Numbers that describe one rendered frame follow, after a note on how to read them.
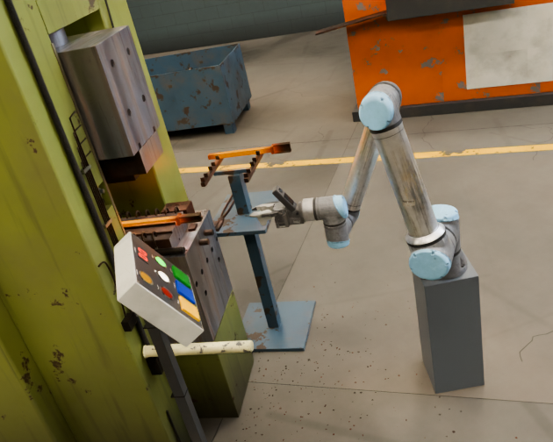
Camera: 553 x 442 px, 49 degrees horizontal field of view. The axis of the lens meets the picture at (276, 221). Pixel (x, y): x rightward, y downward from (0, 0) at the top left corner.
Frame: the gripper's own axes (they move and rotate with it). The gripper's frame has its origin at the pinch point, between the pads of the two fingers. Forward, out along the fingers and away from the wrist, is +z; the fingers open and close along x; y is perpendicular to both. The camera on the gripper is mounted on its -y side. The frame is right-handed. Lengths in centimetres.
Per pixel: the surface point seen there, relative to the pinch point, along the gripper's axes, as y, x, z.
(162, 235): 2.0, -9.2, 36.8
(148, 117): -43, 4, 33
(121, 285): -17, -70, 23
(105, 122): -50, -18, 39
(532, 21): 28, 328, -166
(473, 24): 24, 334, -121
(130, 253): -20, -56, 25
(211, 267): 28.5, 4.5, 27.0
